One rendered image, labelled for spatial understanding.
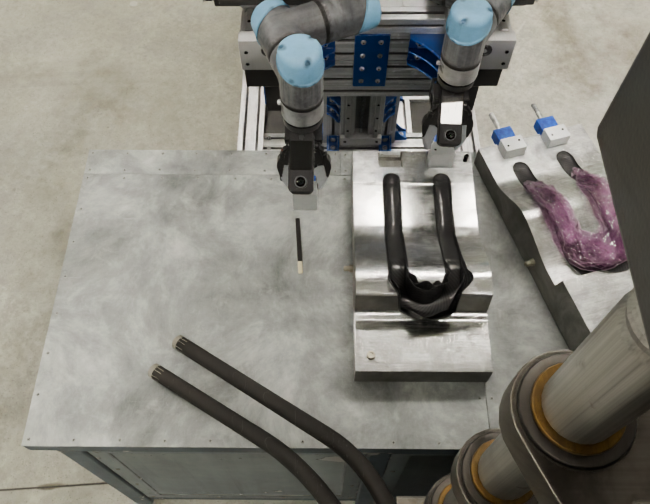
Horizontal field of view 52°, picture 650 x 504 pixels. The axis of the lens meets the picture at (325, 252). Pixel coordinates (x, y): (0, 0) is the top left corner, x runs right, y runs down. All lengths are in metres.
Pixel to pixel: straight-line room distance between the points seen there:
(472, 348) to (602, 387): 0.86
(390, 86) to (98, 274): 0.91
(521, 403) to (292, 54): 0.71
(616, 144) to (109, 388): 1.18
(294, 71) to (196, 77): 1.86
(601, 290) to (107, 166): 1.12
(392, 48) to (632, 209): 1.48
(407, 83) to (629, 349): 1.50
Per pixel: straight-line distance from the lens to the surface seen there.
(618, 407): 0.48
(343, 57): 1.78
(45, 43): 3.26
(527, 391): 0.57
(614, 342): 0.43
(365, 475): 1.15
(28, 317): 2.47
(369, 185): 1.44
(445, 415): 1.33
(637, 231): 0.30
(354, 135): 2.20
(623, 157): 0.32
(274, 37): 1.16
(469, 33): 1.22
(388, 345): 1.30
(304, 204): 1.36
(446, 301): 1.33
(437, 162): 1.47
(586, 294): 1.37
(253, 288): 1.41
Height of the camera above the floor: 2.06
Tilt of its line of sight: 60 degrees down
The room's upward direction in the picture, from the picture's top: straight up
